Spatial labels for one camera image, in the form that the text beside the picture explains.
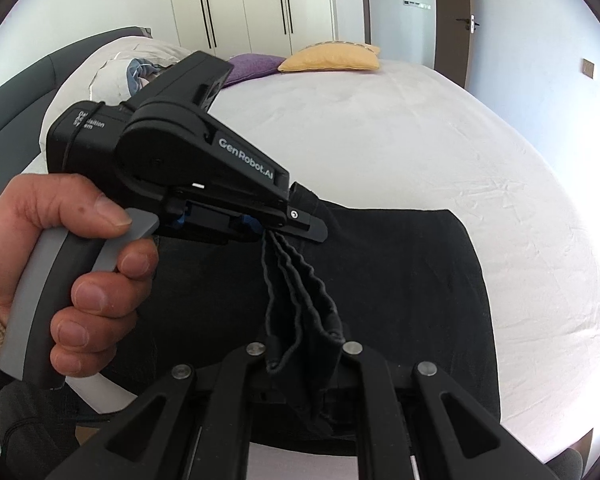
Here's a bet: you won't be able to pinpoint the white bed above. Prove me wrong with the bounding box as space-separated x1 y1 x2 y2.
22 42 600 466

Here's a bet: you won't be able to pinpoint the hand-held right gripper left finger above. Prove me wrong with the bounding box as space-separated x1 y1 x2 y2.
45 342 268 480

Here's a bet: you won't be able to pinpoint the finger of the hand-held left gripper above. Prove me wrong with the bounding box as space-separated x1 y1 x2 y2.
287 182 322 216
257 204 329 244

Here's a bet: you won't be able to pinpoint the yellow cushion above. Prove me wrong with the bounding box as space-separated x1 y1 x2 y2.
278 41 382 73

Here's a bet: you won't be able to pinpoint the rolled white duvet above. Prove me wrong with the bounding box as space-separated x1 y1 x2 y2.
40 35 193 131

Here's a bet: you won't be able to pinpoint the dark brown door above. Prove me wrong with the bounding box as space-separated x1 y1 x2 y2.
432 0 481 88

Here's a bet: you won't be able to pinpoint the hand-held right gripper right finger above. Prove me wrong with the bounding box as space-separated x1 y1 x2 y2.
341 341 561 480

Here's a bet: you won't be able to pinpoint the person's dark clothing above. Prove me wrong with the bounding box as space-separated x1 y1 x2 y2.
0 355 101 480

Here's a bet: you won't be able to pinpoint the cream wardrobe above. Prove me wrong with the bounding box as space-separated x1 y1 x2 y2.
165 0 366 58

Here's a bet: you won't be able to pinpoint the black pants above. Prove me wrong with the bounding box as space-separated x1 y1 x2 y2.
97 200 501 453

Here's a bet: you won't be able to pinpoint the grey padded headboard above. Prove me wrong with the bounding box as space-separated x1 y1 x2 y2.
0 25 153 151

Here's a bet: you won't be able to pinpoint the person's left hand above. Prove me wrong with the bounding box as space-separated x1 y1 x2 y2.
0 172 160 378

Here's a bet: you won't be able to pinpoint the purple cushion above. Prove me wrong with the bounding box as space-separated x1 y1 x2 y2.
220 52 287 88

